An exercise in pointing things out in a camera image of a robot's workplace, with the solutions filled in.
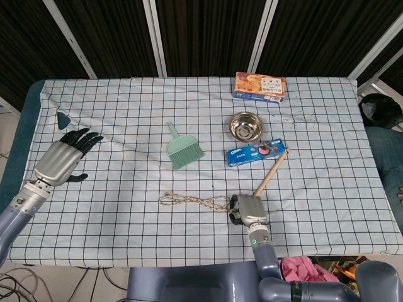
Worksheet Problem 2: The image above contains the black floor cable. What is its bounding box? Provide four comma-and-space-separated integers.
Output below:
61, 267, 128, 295

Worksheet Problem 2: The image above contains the black plastic bag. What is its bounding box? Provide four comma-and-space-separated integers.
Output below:
360, 92, 403, 129

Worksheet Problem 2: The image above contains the teal table pad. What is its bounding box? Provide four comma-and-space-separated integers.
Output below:
0, 79, 71, 221

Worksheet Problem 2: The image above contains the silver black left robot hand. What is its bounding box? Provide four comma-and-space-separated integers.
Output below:
33, 128, 105, 187

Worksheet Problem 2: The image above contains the stainless steel bowl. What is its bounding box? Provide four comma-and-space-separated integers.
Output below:
228, 111, 264, 142

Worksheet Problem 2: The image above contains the blue Oreo cookie box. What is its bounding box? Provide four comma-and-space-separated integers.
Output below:
225, 138, 287, 168

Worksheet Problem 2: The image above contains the blue-grey robot torso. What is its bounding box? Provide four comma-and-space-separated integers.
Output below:
126, 260, 262, 302

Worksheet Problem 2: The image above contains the orange and blue biscuit box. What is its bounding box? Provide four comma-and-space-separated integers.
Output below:
233, 71, 287, 104

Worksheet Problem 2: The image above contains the grey floor cable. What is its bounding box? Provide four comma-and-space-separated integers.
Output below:
0, 271, 53, 302

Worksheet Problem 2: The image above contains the white black-checked tablecloth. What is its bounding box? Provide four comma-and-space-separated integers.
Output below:
6, 77, 398, 268

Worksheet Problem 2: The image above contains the green mini hand broom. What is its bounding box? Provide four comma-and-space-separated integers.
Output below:
166, 121, 205, 171

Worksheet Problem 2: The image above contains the wooden stick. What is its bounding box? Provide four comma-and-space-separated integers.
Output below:
253, 147, 291, 198

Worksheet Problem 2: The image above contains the pink cloth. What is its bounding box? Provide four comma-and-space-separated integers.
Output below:
280, 255, 340, 284

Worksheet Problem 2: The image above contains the white partition frame post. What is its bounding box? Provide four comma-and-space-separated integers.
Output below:
142, 0, 167, 78
247, 0, 278, 74
42, 0, 98, 79
346, 12, 403, 83

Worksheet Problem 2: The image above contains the beige braided rope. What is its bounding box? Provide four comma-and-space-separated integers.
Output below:
158, 191, 236, 212

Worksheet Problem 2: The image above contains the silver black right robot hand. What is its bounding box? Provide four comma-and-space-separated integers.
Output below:
229, 194, 268, 227

